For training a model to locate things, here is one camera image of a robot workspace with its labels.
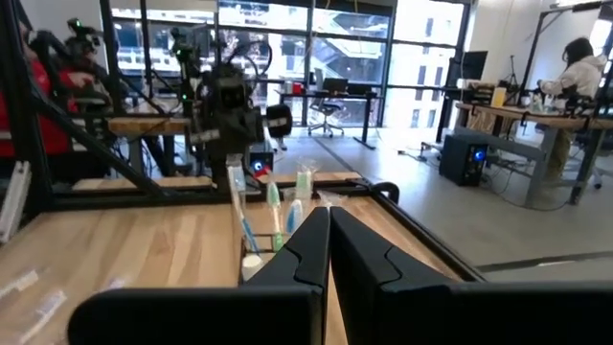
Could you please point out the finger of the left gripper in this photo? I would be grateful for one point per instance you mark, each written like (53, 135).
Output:
(240, 134)
(226, 134)

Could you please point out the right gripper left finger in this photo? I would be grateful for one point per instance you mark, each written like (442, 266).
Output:
(301, 259)

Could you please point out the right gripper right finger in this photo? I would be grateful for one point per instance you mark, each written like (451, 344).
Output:
(369, 278)

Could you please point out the blue white toothbrush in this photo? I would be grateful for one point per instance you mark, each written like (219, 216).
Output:
(249, 230)
(293, 215)

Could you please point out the green white toothbrush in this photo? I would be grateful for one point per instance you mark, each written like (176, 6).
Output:
(304, 184)
(273, 196)

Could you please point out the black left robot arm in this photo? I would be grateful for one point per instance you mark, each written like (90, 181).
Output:
(220, 175)

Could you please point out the black background robot arm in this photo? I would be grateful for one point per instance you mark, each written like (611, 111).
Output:
(81, 38)

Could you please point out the wooden station table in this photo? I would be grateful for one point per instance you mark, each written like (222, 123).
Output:
(148, 125)

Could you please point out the small red container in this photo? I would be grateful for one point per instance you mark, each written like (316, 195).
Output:
(298, 88)

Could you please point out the black office chair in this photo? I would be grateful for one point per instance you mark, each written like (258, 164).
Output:
(325, 108)

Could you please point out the black desk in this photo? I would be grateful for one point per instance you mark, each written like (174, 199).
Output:
(335, 96)

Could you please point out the black laptop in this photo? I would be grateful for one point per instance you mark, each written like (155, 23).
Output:
(335, 85)

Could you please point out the black computer tower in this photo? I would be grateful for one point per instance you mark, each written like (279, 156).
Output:
(460, 163)

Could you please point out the person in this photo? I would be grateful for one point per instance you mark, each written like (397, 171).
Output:
(579, 74)
(48, 129)

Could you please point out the black monitor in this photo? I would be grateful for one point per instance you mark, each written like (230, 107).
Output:
(471, 67)

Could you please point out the wooden work table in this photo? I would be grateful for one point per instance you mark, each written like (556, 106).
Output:
(507, 112)

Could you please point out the yellow white container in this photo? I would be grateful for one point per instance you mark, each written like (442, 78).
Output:
(498, 98)

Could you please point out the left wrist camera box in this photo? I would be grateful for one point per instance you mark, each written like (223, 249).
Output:
(232, 93)

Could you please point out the black table frame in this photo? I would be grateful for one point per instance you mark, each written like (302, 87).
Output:
(420, 235)

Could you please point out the black rig frame post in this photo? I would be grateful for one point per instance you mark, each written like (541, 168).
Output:
(96, 144)

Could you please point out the white bracket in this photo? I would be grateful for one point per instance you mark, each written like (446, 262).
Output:
(16, 201)

